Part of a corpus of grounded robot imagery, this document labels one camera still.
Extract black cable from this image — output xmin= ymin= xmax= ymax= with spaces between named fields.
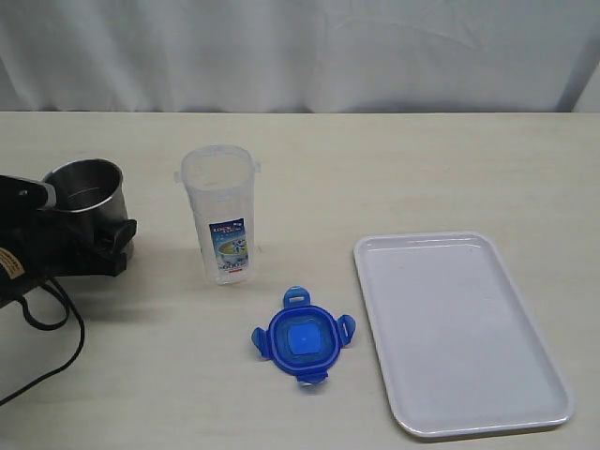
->
xmin=0 ymin=276 xmax=86 ymax=405

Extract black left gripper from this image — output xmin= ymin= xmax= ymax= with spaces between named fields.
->
xmin=1 ymin=175 xmax=137 ymax=281

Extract white rectangular tray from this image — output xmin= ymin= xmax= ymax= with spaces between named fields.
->
xmin=353 ymin=232 xmax=575 ymax=440

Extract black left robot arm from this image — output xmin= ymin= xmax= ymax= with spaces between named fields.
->
xmin=1 ymin=175 xmax=137 ymax=306

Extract blue snap-lock lid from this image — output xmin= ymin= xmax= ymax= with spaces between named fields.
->
xmin=251 ymin=286 xmax=356 ymax=384

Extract white backdrop curtain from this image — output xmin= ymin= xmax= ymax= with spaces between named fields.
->
xmin=1 ymin=1 xmax=599 ymax=113

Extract clear plastic bottle container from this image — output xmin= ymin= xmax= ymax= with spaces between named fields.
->
xmin=174 ymin=144 xmax=260 ymax=285

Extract stainless steel cup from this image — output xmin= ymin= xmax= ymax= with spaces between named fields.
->
xmin=43 ymin=158 xmax=134 ymax=259

